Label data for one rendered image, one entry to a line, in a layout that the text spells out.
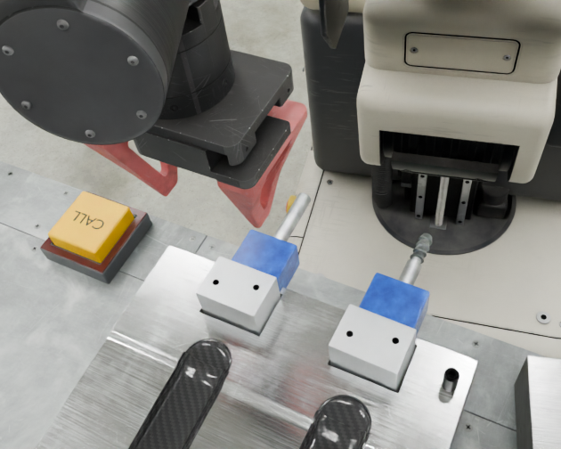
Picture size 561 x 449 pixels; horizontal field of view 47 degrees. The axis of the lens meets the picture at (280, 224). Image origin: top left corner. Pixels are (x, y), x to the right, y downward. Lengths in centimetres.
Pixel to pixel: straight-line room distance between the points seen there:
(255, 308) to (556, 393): 23
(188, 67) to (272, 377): 25
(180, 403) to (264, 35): 183
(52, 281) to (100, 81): 47
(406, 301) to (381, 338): 4
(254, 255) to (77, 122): 29
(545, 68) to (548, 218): 61
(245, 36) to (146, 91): 202
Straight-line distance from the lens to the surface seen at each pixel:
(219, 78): 32
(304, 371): 47
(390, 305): 48
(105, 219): 66
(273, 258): 50
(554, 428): 51
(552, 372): 52
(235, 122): 31
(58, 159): 201
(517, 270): 126
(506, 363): 58
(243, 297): 47
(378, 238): 127
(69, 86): 23
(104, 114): 23
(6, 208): 77
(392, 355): 44
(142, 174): 40
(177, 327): 50
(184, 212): 174
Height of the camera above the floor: 132
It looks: 53 degrees down
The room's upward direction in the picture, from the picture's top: 11 degrees counter-clockwise
